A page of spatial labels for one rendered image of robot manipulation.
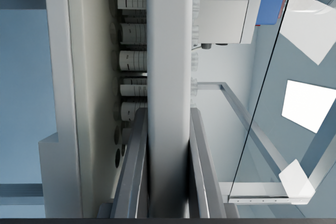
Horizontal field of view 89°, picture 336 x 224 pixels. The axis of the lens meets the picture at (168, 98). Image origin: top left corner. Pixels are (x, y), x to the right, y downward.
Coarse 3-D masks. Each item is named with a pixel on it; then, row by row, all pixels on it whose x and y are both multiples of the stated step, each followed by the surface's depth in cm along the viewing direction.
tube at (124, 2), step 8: (112, 0) 10; (120, 0) 11; (128, 0) 11; (136, 0) 11; (144, 0) 11; (192, 0) 11; (112, 8) 11; (120, 8) 11; (128, 8) 11; (136, 8) 11; (144, 8) 11; (192, 8) 11; (120, 16) 11; (128, 16) 11; (136, 16) 11; (144, 16) 11; (192, 16) 11
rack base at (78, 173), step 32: (64, 0) 7; (96, 0) 9; (64, 32) 7; (96, 32) 9; (64, 64) 7; (96, 64) 9; (64, 96) 8; (96, 96) 9; (64, 128) 8; (96, 128) 9; (64, 160) 8; (96, 160) 9; (64, 192) 8; (96, 192) 9
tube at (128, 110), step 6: (120, 102) 12; (126, 102) 12; (132, 102) 12; (138, 102) 12; (144, 102) 12; (192, 102) 12; (114, 108) 11; (120, 108) 12; (126, 108) 12; (132, 108) 12; (114, 114) 11; (120, 114) 12; (126, 114) 11; (132, 114) 12; (132, 120) 12
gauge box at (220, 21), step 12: (204, 0) 42; (216, 0) 42; (228, 0) 42; (240, 0) 42; (204, 12) 43; (216, 12) 43; (228, 12) 43; (240, 12) 43; (204, 24) 44; (216, 24) 45; (228, 24) 45; (240, 24) 45; (204, 36) 46; (216, 36) 46; (228, 36) 46; (240, 36) 46
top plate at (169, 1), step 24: (168, 0) 7; (168, 24) 7; (168, 48) 7; (168, 72) 7; (168, 96) 8; (168, 120) 8; (168, 144) 8; (168, 168) 8; (168, 192) 8; (168, 216) 8
